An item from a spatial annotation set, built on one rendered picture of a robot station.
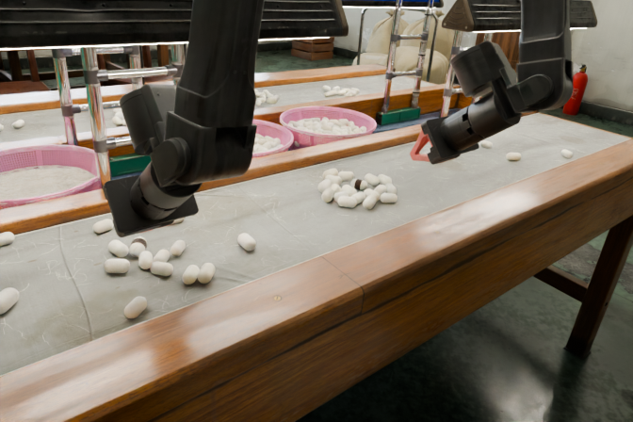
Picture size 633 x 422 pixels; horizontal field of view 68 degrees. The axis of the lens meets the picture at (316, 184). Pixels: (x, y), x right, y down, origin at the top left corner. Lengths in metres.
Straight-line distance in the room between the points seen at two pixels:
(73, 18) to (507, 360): 1.58
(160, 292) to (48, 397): 0.20
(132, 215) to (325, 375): 0.33
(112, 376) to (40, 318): 0.17
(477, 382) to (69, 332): 1.30
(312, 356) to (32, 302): 0.36
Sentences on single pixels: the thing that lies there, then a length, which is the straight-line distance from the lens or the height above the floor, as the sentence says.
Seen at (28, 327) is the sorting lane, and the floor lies 0.74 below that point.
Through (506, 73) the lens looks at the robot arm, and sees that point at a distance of 0.72.
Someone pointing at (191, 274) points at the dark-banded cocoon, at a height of 0.76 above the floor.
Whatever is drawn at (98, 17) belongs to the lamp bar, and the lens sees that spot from 0.68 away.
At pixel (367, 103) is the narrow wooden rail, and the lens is 1.60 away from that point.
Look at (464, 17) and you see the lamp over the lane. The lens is 1.14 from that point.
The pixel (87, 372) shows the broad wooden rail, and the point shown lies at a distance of 0.56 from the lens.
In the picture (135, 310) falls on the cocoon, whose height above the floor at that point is 0.75.
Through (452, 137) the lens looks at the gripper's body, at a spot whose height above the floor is 0.92.
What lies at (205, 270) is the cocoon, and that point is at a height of 0.76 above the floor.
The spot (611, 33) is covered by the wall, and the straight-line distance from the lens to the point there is 5.36.
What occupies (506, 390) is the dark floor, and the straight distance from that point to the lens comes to 1.70.
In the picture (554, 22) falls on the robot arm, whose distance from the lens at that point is 0.71.
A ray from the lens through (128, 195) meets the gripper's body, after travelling 0.61.
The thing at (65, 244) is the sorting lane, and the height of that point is 0.74.
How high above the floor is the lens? 1.15
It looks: 25 degrees down
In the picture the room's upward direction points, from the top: 4 degrees clockwise
